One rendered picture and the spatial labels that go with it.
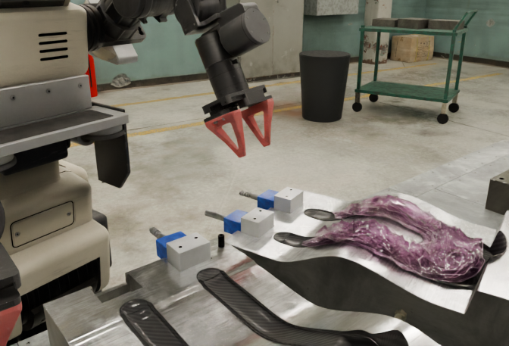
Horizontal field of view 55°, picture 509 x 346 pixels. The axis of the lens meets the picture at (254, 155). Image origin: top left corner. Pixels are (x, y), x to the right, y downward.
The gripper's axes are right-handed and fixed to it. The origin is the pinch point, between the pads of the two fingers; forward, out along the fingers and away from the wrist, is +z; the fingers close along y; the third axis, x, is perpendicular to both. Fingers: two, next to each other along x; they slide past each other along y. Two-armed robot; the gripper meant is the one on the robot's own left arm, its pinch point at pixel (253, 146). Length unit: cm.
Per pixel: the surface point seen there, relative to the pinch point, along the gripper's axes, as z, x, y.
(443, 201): 27, -10, 42
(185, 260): 10.5, 0.0, -21.5
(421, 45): -30, 231, 751
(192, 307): 14.7, -4.9, -26.8
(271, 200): 11.0, 6.8, 7.1
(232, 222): 11.1, 7.4, -3.8
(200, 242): 9.2, -0.7, -18.6
